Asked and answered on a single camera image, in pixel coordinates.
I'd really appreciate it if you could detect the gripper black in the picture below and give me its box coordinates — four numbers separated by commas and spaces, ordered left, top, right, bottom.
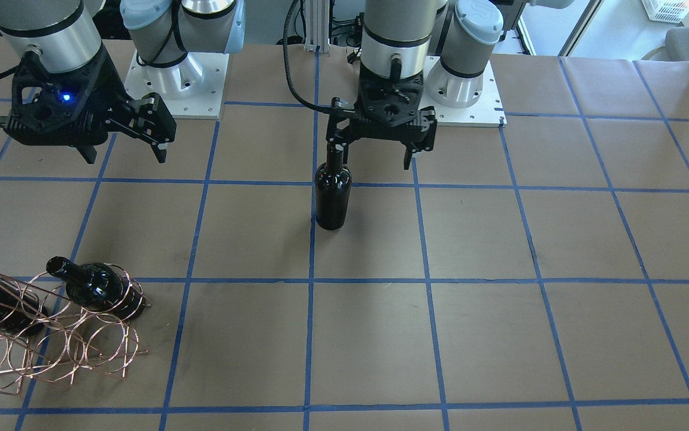
4, 46, 177, 165
327, 65, 437, 170

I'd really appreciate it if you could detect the dark wine bottle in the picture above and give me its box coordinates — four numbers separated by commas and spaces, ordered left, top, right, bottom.
45, 256, 147, 321
314, 144, 353, 231

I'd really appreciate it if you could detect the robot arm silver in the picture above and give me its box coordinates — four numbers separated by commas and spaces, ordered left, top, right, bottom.
318, 1, 525, 175
0, 1, 245, 164

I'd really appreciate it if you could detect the dark wine bottle in rack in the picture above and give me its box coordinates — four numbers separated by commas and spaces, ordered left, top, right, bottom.
45, 256, 147, 321

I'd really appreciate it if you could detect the copper wire wine rack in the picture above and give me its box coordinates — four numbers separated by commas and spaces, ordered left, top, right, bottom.
0, 273, 149, 396

